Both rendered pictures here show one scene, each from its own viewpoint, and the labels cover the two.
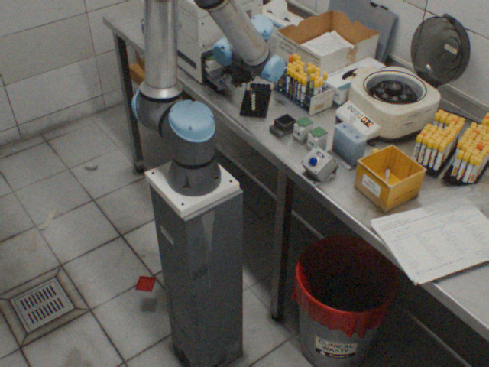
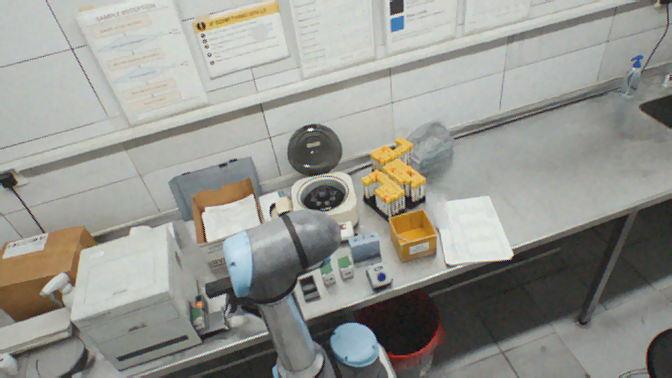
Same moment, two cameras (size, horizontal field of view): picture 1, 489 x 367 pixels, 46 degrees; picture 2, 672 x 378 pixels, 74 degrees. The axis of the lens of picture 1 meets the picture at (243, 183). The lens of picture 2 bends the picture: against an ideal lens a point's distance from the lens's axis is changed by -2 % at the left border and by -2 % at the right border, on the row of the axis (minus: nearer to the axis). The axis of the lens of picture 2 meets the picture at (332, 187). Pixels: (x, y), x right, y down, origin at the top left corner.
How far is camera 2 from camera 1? 116 cm
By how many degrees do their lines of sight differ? 46
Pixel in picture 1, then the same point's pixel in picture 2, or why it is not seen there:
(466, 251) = (487, 221)
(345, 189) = (403, 268)
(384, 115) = (351, 211)
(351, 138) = (372, 240)
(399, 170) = (401, 227)
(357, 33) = (229, 192)
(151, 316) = not seen: outside the picture
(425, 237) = (470, 237)
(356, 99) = not seen: hidden behind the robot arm
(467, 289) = (517, 233)
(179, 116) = (356, 351)
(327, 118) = not seen: hidden behind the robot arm
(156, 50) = (302, 333)
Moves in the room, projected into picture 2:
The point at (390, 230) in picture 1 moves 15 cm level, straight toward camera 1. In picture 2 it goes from (459, 254) to (500, 274)
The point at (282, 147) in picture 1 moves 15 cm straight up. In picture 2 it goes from (335, 298) to (328, 271)
